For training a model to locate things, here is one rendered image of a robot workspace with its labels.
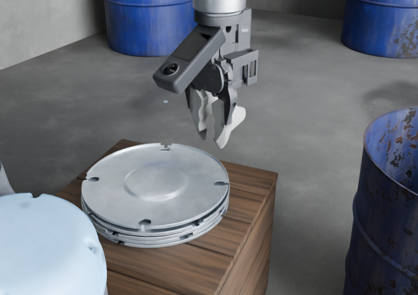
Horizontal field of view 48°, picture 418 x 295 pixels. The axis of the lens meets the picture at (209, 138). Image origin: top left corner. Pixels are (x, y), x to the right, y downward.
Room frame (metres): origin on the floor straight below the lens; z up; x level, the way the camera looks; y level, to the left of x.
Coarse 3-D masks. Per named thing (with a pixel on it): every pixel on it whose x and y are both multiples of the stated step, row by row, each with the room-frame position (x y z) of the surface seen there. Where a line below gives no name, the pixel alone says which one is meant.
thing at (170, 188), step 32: (128, 160) 0.85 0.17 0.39; (160, 160) 0.85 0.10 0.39; (192, 160) 0.85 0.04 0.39; (96, 192) 0.74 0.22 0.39; (128, 192) 0.73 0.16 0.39; (160, 192) 0.73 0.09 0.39; (192, 192) 0.74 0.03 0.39; (224, 192) 0.74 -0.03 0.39; (128, 224) 0.64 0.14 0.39; (160, 224) 0.64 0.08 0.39
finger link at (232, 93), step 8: (224, 80) 0.63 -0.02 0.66; (232, 80) 0.63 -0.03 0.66; (224, 88) 0.63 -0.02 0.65; (232, 88) 0.63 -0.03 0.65; (224, 96) 0.63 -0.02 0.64; (232, 96) 0.62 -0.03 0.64; (224, 104) 0.63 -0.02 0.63; (232, 104) 0.62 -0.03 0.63; (224, 112) 0.63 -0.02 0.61; (232, 112) 0.62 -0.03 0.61
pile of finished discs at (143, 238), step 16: (224, 208) 0.71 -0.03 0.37; (96, 224) 0.66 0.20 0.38; (112, 224) 0.65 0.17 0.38; (144, 224) 0.65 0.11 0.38; (192, 224) 0.66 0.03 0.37; (208, 224) 0.67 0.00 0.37; (112, 240) 0.64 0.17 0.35; (128, 240) 0.62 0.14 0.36; (144, 240) 0.63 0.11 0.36; (160, 240) 0.62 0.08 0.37; (176, 240) 0.63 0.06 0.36
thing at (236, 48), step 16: (208, 16) 0.64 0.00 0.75; (240, 16) 0.65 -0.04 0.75; (224, 32) 0.65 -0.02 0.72; (240, 32) 0.68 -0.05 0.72; (224, 48) 0.65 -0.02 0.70; (240, 48) 0.68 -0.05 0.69; (208, 64) 0.64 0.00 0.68; (224, 64) 0.64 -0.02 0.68; (240, 64) 0.65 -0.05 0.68; (256, 64) 0.68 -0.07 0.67; (192, 80) 0.67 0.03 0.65; (208, 80) 0.64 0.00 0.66; (240, 80) 0.67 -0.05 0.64; (256, 80) 0.68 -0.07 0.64
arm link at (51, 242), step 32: (0, 224) 0.29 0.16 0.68; (32, 224) 0.29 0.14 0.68; (64, 224) 0.29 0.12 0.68; (0, 256) 0.26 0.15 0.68; (32, 256) 0.26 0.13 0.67; (64, 256) 0.26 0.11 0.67; (96, 256) 0.27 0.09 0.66; (0, 288) 0.23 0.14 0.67; (32, 288) 0.23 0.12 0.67; (64, 288) 0.24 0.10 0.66; (96, 288) 0.26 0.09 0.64
